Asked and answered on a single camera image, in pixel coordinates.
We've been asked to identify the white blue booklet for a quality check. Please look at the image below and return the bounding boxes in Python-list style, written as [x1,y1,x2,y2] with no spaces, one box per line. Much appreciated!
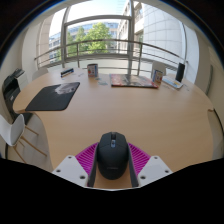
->
[162,76,185,90]

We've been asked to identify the blue marker pen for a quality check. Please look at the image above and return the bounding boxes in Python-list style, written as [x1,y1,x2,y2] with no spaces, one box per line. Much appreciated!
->
[61,71,76,78]

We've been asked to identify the white chair wooden legs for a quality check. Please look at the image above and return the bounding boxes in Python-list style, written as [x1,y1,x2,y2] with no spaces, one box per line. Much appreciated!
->
[0,113,48,164]

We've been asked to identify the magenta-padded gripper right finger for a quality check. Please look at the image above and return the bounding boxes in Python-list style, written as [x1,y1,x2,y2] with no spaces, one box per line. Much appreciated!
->
[127,142,174,188]

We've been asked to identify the red magazine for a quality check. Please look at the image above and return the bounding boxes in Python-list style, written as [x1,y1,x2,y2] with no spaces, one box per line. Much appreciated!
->
[109,73,160,89]

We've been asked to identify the black office printer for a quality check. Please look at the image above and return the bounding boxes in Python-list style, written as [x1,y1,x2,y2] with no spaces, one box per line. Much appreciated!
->
[1,68,34,125]

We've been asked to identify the metal balcony railing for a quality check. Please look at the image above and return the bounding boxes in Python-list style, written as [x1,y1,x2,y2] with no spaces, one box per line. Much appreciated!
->
[33,38,188,73]

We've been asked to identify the black mouse pad grey print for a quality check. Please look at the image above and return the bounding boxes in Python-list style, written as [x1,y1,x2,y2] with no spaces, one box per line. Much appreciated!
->
[24,81,81,112]

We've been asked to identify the black board eraser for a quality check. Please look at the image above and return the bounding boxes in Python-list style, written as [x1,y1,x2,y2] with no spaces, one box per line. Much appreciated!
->
[60,68,74,76]

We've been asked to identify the black computer mouse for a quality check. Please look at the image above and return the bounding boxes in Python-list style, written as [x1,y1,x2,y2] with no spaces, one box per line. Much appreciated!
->
[96,131,130,181]

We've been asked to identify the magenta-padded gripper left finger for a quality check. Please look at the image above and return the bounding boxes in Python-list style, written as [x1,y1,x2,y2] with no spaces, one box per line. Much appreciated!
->
[51,142,100,188]

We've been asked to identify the small colourful box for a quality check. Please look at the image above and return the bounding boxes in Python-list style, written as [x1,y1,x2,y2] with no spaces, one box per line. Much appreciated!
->
[151,69,164,85]

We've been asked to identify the black upright speaker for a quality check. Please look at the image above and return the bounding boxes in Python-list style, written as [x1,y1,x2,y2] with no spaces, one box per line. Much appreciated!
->
[175,62,186,83]

